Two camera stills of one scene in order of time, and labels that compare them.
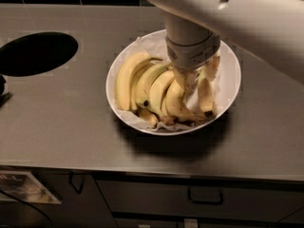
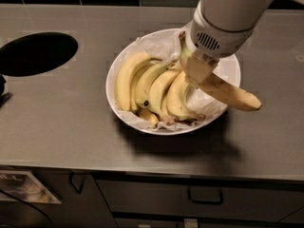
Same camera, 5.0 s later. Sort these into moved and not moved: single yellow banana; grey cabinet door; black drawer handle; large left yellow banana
Moved: single yellow banana
Not moved: large left yellow banana; black drawer handle; grey cabinet door
